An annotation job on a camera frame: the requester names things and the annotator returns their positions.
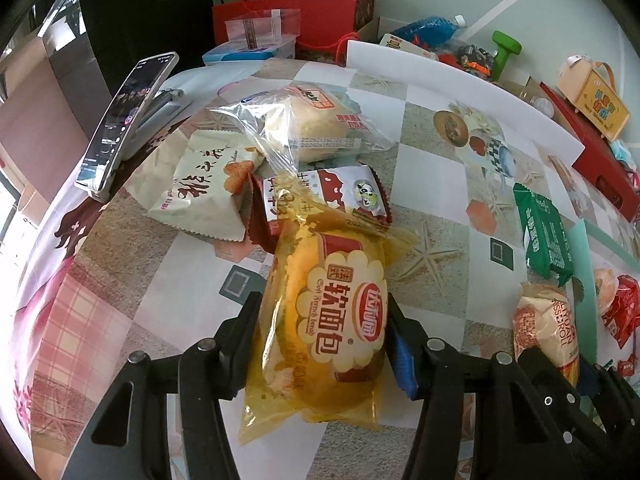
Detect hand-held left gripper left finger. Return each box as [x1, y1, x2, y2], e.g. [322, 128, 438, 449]
[62, 292, 263, 480]

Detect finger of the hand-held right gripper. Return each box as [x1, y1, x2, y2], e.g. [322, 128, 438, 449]
[519, 346, 618, 480]
[580, 362, 640, 428]

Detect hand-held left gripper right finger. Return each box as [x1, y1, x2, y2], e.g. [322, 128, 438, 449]
[387, 300, 566, 480]

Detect orange egg roll packet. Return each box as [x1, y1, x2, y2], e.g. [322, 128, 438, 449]
[513, 282, 581, 386]

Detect yellow bread packet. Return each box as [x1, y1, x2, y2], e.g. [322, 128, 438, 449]
[239, 172, 421, 446]

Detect peach jelly cup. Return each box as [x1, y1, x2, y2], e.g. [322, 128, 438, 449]
[592, 267, 620, 311]

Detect mint green tray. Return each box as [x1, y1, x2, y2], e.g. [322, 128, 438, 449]
[565, 220, 640, 376]

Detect white pastry packet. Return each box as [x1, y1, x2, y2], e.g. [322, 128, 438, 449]
[145, 130, 266, 243]

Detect green biscuit packet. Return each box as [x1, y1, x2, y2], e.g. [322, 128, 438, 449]
[512, 183, 576, 286]

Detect red white snack packet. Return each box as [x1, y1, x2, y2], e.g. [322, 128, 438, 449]
[248, 165, 393, 256]

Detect clear bun packet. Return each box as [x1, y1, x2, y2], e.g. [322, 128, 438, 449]
[209, 84, 396, 173]

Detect pink plaid cloth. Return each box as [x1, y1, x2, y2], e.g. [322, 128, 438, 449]
[15, 195, 151, 461]

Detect large red gift box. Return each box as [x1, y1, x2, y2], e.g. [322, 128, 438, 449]
[539, 82, 640, 221]

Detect white phone stand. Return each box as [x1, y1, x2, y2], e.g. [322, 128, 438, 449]
[120, 89, 195, 161]

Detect light blue wipes pack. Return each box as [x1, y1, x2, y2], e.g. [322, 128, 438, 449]
[612, 140, 638, 171]

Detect smartphone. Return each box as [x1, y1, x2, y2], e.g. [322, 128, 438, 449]
[75, 52, 180, 203]

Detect blue tissue box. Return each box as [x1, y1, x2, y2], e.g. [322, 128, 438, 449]
[202, 39, 296, 65]

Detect clear plastic box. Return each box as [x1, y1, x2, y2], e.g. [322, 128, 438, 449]
[225, 9, 302, 47]

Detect pile of small toys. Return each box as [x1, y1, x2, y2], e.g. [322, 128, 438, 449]
[430, 40, 496, 78]

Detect white printed carton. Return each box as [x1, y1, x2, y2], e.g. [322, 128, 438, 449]
[377, 33, 431, 57]

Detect green dumbbell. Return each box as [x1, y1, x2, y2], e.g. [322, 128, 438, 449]
[487, 31, 523, 81]

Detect red carton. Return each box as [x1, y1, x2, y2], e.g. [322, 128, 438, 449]
[212, 0, 376, 61]

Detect brown cardboard box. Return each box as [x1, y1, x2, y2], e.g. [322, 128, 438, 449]
[357, 16, 556, 118]

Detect blue plastic bottle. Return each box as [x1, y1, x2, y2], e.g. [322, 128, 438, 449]
[390, 14, 468, 46]

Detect black cabinet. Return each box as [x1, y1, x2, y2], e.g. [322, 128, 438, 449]
[75, 0, 216, 96]

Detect yellow wooden handle box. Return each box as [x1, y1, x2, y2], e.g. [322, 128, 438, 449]
[557, 55, 630, 141]

